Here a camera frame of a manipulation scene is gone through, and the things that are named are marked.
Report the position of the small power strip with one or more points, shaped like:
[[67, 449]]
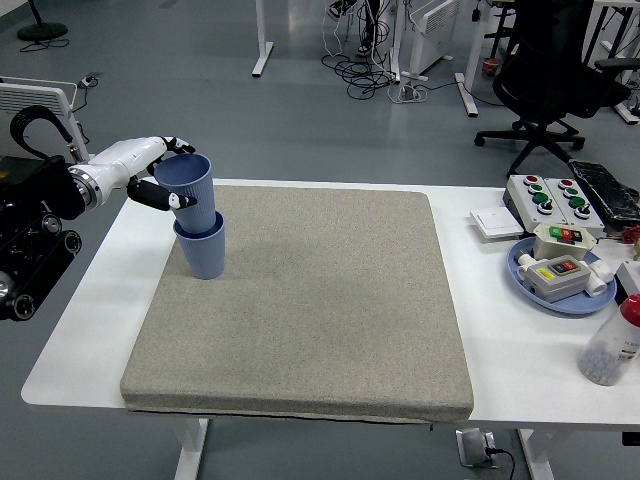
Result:
[[90, 80]]

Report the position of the silver floor socket box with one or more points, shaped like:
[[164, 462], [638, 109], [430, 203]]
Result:
[[475, 447]]

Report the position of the clear bottle red cap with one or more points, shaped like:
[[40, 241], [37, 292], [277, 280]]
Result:
[[610, 350]]

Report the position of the white four-button control box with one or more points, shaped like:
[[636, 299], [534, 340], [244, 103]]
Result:
[[590, 220], [522, 205]]

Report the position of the black office chair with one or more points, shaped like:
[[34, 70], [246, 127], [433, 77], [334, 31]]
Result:
[[545, 85]]

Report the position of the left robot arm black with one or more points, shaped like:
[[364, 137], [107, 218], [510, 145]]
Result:
[[30, 200]]

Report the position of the white panel heater narrow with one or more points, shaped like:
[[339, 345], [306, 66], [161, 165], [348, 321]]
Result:
[[435, 35]]

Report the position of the blue round plate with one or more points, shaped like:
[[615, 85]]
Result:
[[600, 300]]

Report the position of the grey-brown mat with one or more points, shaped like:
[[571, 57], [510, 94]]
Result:
[[325, 300]]

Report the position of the person's shoe black white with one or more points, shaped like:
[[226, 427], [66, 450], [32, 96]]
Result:
[[364, 49]]

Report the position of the black fan stand base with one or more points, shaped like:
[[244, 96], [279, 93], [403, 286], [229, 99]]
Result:
[[42, 31]]

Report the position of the white wall switch plate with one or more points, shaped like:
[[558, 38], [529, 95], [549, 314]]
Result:
[[495, 225]]

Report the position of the black keyboard in plastic wrap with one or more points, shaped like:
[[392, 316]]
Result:
[[607, 190]]

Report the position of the grey switch box yellow label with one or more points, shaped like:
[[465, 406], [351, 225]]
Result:
[[555, 282]]

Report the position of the blue ribbed plastic cup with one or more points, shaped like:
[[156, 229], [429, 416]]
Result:
[[195, 175], [202, 255]]

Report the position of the white panel heater wide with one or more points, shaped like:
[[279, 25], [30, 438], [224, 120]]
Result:
[[35, 95]]

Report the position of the white table leg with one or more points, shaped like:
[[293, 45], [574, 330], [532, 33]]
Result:
[[192, 450], [537, 455]]

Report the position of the white power strip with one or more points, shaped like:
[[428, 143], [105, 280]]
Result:
[[411, 93]]

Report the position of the red small object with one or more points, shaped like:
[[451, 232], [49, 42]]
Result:
[[631, 235]]

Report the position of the black desk controller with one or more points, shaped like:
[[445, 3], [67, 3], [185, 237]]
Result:
[[631, 437]]

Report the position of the white desk leg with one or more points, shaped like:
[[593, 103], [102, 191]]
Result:
[[262, 45], [472, 60]]

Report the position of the white three-button switch box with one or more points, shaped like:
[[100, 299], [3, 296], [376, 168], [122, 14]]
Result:
[[550, 247]]

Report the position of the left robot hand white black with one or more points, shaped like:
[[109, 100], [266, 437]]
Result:
[[125, 160]]

